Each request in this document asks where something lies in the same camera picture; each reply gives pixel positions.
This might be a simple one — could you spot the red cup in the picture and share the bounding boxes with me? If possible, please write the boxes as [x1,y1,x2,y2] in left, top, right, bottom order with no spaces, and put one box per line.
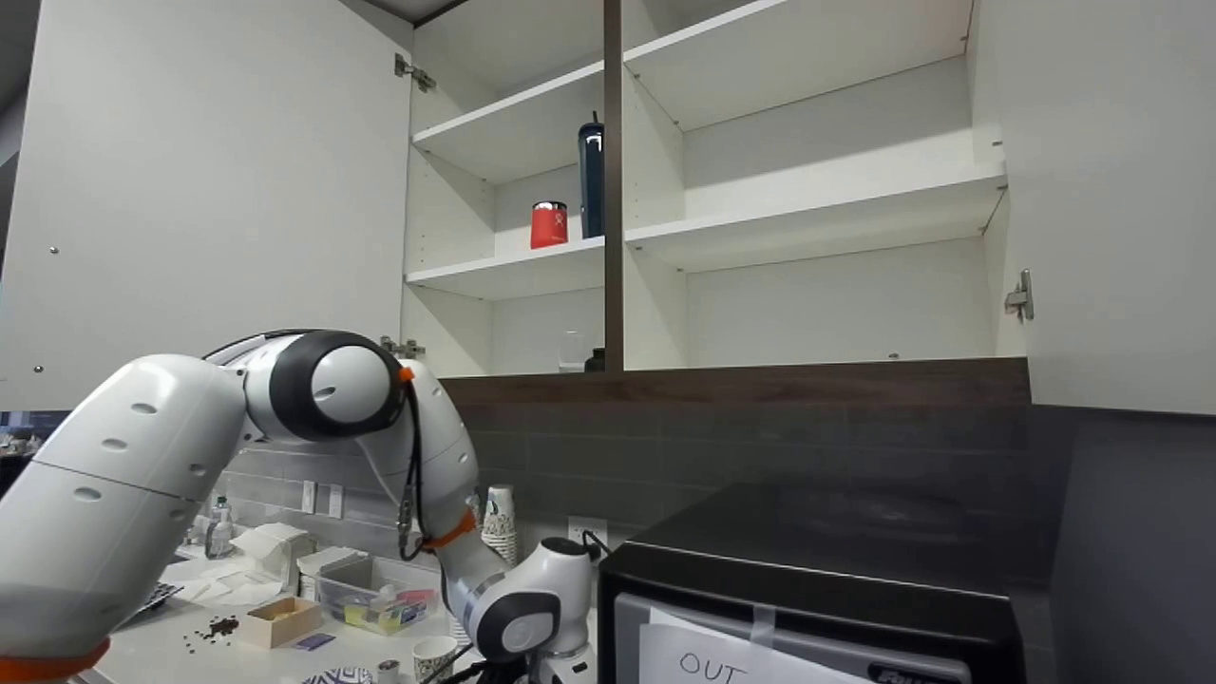
[530,199,569,252]

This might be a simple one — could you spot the brown wooden cabinet trim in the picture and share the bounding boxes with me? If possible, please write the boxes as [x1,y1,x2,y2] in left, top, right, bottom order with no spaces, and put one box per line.
[432,358,1033,411]

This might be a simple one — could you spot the dark blue bottle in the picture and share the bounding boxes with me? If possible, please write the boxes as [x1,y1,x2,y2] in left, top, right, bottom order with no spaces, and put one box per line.
[574,109,612,245]

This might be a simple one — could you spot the black microwave oven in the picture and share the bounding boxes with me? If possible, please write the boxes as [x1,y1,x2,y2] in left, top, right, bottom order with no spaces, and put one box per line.
[592,477,1057,684]

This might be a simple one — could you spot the white paper sign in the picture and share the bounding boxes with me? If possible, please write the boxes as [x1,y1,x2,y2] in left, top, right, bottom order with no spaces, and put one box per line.
[632,601,881,684]

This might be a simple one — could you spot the metal cabinet hinge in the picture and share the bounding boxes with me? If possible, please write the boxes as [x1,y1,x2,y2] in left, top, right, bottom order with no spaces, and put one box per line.
[1002,270,1039,327]
[393,49,442,95]

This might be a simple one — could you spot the clear plastic storage container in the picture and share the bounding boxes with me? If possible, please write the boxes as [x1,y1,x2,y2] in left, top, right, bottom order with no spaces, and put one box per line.
[312,556,431,640]

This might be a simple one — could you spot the small white bowl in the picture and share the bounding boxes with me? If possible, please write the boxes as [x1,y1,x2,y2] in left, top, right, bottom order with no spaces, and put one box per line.
[412,632,469,674]

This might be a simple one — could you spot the white cardboard box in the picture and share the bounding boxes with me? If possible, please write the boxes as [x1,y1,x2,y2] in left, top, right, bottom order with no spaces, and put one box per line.
[232,520,317,588]

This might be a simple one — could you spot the small wooden box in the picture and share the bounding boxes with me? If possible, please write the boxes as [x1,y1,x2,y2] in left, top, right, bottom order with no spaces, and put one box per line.
[241,593,328,654]

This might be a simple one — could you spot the small clear bottle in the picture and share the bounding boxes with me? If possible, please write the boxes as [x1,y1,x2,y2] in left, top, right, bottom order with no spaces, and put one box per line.
[203,494,245,564]

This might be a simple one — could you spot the white cabinet door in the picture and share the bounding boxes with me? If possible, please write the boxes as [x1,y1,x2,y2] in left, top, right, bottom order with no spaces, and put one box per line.
[0,0,420,413]
[971,0,1216,422]

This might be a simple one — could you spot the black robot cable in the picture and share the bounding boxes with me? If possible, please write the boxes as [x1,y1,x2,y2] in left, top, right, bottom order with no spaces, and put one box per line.
[393,361,442,565]

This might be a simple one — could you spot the white open wall cabinet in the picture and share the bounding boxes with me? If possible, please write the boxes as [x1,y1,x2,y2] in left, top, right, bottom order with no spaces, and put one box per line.
[398,0,1033,382]

